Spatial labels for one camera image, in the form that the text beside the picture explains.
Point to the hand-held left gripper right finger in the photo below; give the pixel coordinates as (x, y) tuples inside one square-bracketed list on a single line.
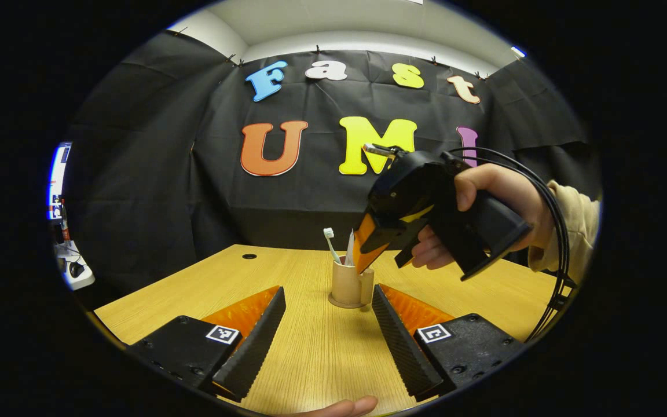
[(403, 347)]

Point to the red slim object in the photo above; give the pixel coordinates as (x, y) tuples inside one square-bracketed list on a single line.
[(65, 223)]

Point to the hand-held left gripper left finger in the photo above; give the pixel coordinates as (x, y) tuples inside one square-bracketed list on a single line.
[(252, 347)]

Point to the wooden desktop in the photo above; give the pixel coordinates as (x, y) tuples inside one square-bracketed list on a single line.
[(310, 347)]

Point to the black computer mouse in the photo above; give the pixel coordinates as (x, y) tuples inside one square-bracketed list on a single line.
[(76, 269)]

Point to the white toothbrush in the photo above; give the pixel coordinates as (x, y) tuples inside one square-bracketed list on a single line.
[(330, 243)]

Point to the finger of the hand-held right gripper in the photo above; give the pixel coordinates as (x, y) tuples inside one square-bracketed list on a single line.
[(368, 243)]

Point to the black backdrop cloth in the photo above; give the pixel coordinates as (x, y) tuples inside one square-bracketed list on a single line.
[(310, 197)]

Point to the beige cup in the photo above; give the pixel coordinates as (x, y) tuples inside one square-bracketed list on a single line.
[(345, 286)]

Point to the white side table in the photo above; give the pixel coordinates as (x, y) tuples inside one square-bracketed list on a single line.
[(81, 282)]

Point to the computer monitor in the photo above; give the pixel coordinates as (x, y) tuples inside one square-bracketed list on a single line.
[(58, 179)]

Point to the white toothpaste tube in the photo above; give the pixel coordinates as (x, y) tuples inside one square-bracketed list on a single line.
[(350, 249)]

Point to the black desk edge bracket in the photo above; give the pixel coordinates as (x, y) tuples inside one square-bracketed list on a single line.
[(562, 292)]

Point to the round brown coaster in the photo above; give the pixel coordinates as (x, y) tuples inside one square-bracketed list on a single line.
[(339, 304)]

